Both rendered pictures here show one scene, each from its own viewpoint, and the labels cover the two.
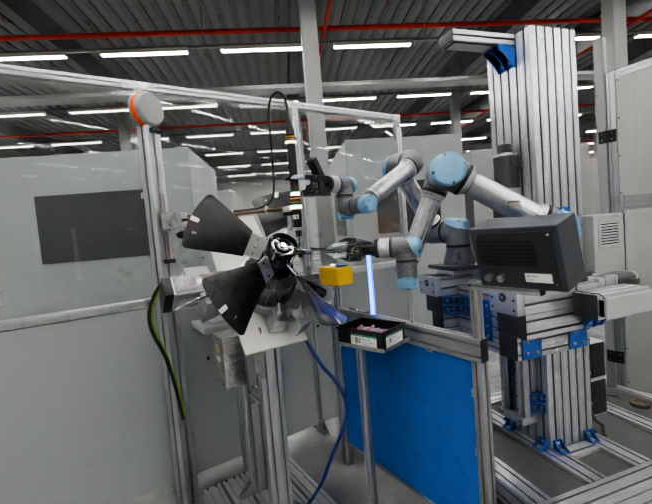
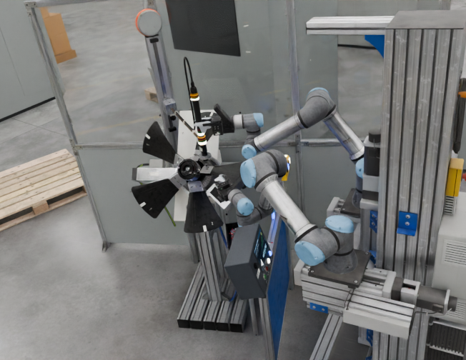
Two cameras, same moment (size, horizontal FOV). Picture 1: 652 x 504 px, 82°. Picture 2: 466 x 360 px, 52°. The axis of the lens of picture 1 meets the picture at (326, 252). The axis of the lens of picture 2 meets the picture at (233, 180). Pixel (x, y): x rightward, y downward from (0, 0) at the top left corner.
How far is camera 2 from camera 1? 2.14 m
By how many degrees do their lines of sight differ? 53
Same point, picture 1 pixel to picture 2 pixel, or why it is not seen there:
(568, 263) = (239, 286)
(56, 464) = (136, 216)
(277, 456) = (208, 270)
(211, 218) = (155, 138)
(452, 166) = (246, 176)
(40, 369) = (122, 170)
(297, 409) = not seen: hidden behind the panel
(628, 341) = not seen: outside the picture
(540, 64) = (397, 73)
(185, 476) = (192, 248)
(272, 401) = (203, 243)
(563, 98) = (432, 108)
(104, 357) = not seen: hidden behind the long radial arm
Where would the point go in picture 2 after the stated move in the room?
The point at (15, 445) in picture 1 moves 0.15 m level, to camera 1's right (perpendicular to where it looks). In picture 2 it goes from (118, 201) to (129, 208)
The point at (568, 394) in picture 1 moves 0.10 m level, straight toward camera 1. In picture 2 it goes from (396, 346) to (377, 351)
